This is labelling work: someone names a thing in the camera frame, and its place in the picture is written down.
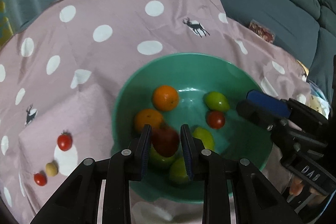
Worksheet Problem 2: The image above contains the small red tomato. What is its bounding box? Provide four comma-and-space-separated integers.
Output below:
57, 131, 73, 151
34, 173, 47, 186

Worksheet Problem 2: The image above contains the small red tomato right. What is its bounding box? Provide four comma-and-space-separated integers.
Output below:
57, 131, 73, 151

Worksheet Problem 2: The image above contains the grey sofa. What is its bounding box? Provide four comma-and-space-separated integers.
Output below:
221, 0, 335, 99

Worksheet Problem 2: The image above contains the gold patterned curtain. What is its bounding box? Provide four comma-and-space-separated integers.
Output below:
0, 0, 13, 46

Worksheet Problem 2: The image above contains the green oval fruit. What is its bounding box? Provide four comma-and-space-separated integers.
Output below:
205, 92, 231, 113

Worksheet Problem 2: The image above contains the large orange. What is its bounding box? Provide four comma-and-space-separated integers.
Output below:
133, 109, 165, 133

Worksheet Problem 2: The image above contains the snack packet on sofa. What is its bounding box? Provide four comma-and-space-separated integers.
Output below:
248, 20, 275, 44

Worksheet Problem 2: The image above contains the small beige round fruit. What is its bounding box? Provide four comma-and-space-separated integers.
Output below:
45, 162, 58, 177

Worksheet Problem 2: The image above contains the person's right hand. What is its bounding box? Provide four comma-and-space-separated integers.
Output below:
289, 176, 326, 206

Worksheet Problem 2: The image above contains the large red tomato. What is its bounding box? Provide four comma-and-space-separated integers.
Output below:
151, 125, 180, 157

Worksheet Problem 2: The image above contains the small red tomato left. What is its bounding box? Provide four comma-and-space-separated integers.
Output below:
34, 173, 47, 186

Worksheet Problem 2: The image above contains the green plastic bowl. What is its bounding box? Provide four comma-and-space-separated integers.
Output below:
111, 52, 274, 204

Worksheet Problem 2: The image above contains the pink polka dot cloth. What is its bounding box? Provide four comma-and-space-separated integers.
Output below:
1, 0, 315, 223

